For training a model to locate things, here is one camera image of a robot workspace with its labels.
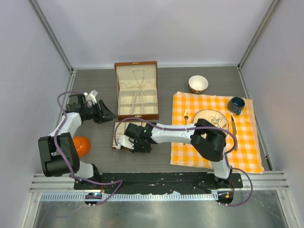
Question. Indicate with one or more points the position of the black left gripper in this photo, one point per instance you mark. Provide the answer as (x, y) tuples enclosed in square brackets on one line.
[(103, 115)]

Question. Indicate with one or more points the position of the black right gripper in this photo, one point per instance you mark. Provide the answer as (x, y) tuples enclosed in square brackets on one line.
[(147, 149)]

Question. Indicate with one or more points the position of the brown jewelry tray insert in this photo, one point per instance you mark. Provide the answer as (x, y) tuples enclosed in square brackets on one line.
[(118, 133)]

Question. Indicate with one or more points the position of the brown jewelry box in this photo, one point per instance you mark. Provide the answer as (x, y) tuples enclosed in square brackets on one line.
[(137, 86)]

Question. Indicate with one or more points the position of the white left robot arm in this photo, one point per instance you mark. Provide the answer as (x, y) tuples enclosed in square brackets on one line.
[(58, 154)]

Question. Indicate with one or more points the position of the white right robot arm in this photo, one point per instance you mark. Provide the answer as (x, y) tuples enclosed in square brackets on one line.
[(209, 141)]

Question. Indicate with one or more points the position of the orange upturned bowl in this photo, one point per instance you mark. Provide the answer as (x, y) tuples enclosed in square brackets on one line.
[(82, 145)]

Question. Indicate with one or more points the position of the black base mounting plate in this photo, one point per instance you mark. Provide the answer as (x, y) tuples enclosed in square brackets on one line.
[(167, 182)]

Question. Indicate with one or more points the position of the gold fork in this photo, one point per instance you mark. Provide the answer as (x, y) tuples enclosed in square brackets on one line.
[(186, 116)]

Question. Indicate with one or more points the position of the decorated ceramic plate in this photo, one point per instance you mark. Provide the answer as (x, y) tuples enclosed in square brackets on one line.
[(214, 117)]

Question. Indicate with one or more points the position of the white ceramic bowl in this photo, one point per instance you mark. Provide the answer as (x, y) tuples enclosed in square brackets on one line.
[(198, 84)]

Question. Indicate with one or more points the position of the gold knife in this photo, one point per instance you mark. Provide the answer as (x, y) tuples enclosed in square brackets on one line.
[(234, 129)]

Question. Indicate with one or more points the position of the yellow checkered cloth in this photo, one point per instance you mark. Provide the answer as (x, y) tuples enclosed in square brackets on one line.
[(247, 156)]

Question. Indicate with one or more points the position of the dark blue mug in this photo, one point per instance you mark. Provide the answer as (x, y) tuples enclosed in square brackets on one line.
[(236, 105)]

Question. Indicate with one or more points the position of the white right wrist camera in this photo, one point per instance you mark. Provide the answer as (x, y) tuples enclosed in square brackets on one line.
[(125, 142)]

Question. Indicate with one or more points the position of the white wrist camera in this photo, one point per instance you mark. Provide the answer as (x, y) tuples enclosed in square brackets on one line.
[(90, 98), (125, 142)]

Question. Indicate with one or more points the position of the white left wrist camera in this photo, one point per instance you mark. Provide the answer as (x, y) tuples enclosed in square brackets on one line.
[(90, 98)]

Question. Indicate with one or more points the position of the white slotted cable duct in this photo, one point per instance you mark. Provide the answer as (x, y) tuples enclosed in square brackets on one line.
[(92, 197)]

